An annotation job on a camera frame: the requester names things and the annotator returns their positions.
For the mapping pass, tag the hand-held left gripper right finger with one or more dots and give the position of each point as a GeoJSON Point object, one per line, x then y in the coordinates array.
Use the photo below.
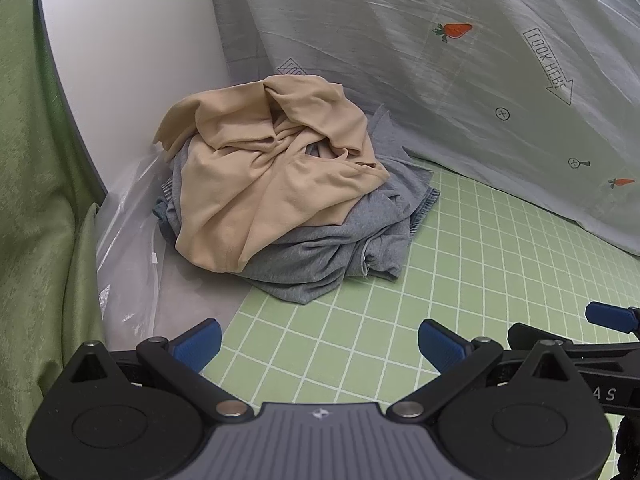
{"type": "Point", "coordinates": [442, 345]}

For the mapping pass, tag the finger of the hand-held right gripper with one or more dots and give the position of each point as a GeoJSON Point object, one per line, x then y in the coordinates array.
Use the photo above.
{"type": "Point", "coordinates": [609, 317]}
{"type": "Point", "coordinates": [590, 342]}

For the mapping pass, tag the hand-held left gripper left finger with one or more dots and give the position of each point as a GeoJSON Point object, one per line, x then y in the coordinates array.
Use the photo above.
{"type": "Point", "coordinates": [197, 345]}

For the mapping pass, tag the beige long-sleeve shirt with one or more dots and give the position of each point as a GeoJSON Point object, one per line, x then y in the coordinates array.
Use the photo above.
{"type": "Point", "coordinates": [240, 185]}

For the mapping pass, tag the green grid mat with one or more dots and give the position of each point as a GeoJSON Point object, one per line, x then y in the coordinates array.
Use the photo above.
{"type": "Point", "coordinates": [450, 280]}

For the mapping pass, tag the clear plastic bag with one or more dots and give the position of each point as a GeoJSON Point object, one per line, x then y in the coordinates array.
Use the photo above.
{"type": "Point", "coordinates": [130, 240]}

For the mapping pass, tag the blue-grey ribbed garment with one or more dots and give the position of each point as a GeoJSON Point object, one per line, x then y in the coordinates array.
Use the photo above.
{"type": "Point", "coordinates": [425, 205]}

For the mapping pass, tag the grey sweatshirt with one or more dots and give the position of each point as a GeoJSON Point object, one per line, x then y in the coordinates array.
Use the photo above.
{"type": "Point", "coordinates": [320, 255]}

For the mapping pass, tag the green curtain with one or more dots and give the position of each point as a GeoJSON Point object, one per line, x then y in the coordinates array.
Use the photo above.
{"type": "Point", "coordinates": [35, 185]}

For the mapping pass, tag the grey carrot-print sheet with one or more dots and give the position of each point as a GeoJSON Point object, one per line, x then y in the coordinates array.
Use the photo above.
{"type": "Point", "coordinates": [450, 85]}

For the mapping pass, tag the white panel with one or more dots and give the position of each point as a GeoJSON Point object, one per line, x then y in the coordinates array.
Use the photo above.
{"type": "Point", "coordinates": [150, 60]}

